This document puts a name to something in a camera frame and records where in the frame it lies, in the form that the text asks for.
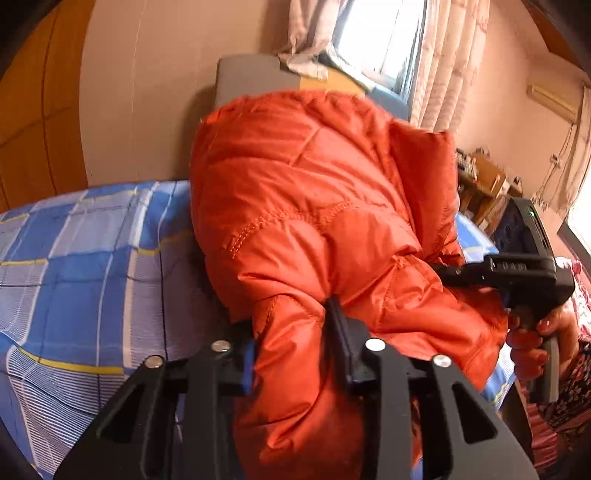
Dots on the wooden desk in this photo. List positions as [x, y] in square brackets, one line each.
[483, 186]

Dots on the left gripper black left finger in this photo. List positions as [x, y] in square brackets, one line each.
[171, 419]

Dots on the wooden wardrobe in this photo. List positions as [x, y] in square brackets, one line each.
[41, 151]

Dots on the blue plaid bed sheet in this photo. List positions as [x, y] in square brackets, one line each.
[92, 283]

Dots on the grey yellow blue headboard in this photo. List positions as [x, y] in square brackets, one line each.
[258, 74]

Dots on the person's right hand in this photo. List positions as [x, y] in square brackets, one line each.
[527, 354]

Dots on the left floral curtain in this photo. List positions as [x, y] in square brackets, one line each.
[311, 27]

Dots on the floral curtain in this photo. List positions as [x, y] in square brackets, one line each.
[311, 27]
[452, 50]

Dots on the orange quilted down jacket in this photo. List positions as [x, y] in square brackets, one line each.
[300, 196]

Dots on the wall air conditioner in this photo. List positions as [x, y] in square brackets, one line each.
[554, 103]

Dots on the window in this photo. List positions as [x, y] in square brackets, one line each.
[380, 41]

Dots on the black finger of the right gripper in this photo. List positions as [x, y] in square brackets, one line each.
[467, 275]

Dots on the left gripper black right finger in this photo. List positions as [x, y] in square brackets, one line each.
[425, 408]

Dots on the right floral curtain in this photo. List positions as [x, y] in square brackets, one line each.
[452, 50]

